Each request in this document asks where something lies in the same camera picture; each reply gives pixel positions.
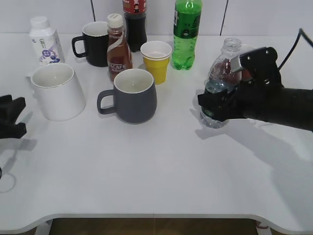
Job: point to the red table leg fitting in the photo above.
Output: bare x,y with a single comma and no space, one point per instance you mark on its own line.
261,225

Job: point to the white blueberry yogurt bottle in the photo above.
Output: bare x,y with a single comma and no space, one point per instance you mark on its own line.
45,41

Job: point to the black ceramic mug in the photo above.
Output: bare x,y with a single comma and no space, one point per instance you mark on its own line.
95,37

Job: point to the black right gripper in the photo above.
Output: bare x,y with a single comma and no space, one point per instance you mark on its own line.
267,101

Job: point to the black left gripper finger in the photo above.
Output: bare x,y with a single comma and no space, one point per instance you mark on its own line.
10,108
11,130

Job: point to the clear water bottle green label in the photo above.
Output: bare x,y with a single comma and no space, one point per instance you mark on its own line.
230,49

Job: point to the dark cola bottle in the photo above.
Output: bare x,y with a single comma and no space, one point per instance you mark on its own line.
135,17

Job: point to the white ceramic mug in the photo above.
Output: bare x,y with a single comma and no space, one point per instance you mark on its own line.
57,91

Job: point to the yellow paper cup stack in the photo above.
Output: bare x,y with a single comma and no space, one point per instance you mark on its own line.
156,57

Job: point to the grey ceramic mug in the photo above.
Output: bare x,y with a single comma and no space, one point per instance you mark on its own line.
134,96

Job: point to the brown Nescafe coffee bottle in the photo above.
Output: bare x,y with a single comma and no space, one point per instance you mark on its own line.
119,56

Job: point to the green soda bottle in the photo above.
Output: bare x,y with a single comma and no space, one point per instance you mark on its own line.
187,16

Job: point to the red ceramic mug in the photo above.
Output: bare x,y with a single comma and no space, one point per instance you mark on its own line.
244,73

